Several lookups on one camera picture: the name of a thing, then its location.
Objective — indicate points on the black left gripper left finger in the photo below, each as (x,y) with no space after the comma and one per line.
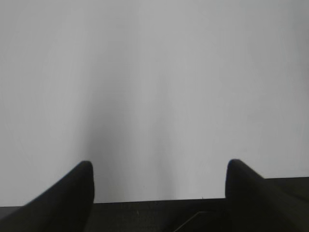
(64,207)

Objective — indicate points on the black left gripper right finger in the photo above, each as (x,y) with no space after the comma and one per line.
(256,204)

